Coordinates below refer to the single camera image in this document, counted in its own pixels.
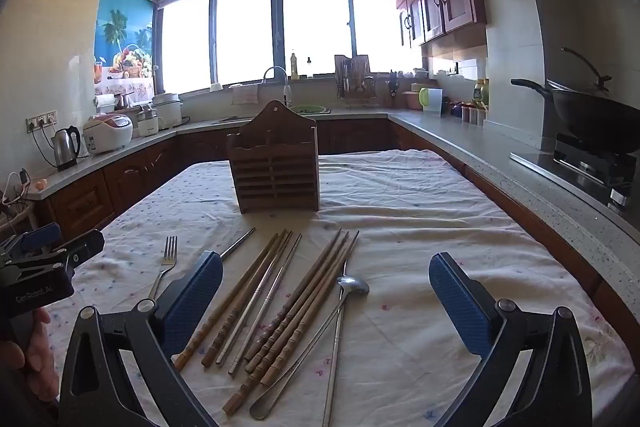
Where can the metal fork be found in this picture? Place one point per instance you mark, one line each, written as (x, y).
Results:
(170, 264)

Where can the large kitchen window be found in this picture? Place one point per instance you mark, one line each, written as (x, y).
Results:
(240, 32)

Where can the white bowl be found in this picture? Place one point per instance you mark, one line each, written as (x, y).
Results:
(216, 87)

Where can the green colander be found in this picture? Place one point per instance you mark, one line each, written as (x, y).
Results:
(307, 109)

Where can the long metal spoon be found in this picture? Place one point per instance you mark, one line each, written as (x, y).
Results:
(354, 285)

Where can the curved sink faucet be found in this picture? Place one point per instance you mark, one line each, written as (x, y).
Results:
(287, 92)

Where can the small white blender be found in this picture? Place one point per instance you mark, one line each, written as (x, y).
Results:
(148, 124)

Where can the yellow dish soap bottle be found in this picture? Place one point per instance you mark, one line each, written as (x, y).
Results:
(294, 69)

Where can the wooden cutting board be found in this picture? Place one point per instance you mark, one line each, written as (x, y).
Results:
(360, 62)

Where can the black wok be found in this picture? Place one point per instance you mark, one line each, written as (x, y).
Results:
(595, 122)

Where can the pink white rice cooker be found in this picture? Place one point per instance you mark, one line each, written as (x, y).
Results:
(107, 134)

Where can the dark wooden chopstick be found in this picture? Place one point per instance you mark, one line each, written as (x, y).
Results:
(264, 357)
(297, 302)
(310, 307)
(291, 297)

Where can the spice jar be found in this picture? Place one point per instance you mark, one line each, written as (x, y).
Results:
(465, 113)
(480, 117)
(472, 114)

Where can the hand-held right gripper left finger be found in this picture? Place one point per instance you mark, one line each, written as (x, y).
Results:
(192, 302)

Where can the pink basin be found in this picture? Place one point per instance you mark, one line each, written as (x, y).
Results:
(411, 101)

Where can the metal dish rack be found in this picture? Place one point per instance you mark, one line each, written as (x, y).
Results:
(357, 91)

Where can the beach fruit wall poster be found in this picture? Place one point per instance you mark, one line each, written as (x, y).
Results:
(125, 37)

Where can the black gas stove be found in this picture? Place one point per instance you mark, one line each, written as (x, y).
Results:
(585, 172)

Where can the metal chopstick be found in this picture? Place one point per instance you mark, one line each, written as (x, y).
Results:
(335, 352)
(264, 307)
(240, 242)
(250, 307)

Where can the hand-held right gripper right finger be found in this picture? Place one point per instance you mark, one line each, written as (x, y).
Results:
(460, 307)

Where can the hanging dish cloth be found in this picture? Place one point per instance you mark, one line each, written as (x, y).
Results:
(245, 94)

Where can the green white jug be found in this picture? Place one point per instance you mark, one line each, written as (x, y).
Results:
(432, 101)

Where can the white floral tablecloth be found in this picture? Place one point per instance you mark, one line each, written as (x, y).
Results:
(400, 217)

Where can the steel electric kettle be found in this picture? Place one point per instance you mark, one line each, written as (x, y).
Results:
(65, 149)

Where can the light bamboo chopstick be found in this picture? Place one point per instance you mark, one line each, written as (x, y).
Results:
(227, 301)
(243, 301)

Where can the paper towel roll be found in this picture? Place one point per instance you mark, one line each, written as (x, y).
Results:
(105, 103)

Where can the large white cooker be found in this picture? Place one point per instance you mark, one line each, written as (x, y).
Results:
(167, 112)

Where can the person's left hand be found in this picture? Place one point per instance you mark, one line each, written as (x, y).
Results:
(35, 357)

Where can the wall power strip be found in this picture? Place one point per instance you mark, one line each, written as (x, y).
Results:
(42, 121)

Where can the glass wok lid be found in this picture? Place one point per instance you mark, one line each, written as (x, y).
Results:
(570, 87)

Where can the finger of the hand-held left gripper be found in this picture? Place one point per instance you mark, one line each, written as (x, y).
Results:
(87, 244)
(42, 237)

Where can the wooden utensil holder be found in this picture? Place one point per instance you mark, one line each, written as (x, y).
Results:
(272, 172)

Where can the beige bowl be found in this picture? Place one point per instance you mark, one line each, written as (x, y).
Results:
(419, 87)

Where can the small blue container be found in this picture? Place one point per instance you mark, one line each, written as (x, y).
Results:
(456, 108)

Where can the green glass bottle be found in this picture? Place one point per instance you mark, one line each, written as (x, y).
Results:
(486, 92)

